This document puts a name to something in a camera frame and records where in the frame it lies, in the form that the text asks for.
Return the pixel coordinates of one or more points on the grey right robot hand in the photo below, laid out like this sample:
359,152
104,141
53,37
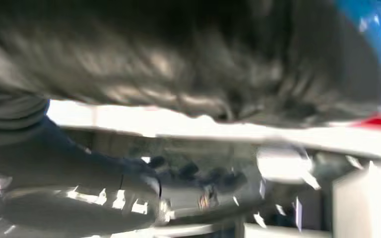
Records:
177,59

